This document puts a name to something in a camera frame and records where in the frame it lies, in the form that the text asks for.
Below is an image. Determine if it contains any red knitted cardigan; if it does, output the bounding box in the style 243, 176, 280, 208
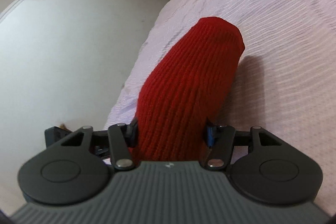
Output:
131, 17, 245, 162

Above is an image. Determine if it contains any pink checkered bed sheet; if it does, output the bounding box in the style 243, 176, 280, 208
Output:
106, 0, 335, 215

